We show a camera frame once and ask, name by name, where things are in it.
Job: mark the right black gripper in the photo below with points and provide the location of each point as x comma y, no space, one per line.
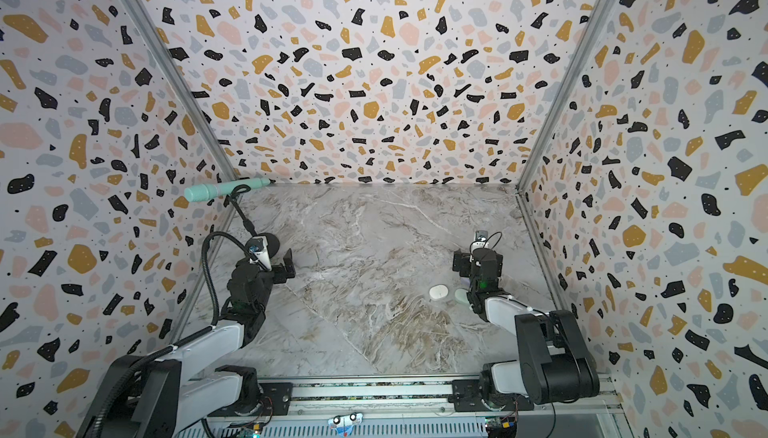
462,261

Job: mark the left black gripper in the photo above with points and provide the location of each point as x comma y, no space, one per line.
282,276

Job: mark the mint green charging case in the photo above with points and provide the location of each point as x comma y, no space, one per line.
461,296

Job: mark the white charging case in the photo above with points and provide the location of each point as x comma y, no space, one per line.
438,292

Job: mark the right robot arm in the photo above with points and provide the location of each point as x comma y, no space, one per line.
553,363

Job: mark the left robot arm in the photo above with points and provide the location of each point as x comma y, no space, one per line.
172,389

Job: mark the small toy car sticker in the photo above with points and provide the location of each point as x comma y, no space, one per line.
343,425

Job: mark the left corner aluminium profile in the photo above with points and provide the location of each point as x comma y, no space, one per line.
145,27

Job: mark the corner aluminium profile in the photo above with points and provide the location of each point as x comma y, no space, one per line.
145,27
577,63

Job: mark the right corner aluminium profile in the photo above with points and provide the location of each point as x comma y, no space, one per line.
577,63

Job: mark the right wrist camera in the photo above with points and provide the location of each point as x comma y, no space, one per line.
479,241

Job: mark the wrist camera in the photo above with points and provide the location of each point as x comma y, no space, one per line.
479,241
257,248

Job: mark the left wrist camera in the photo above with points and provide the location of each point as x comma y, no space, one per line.
257,248

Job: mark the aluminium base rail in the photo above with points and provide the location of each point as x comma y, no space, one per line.
410,406

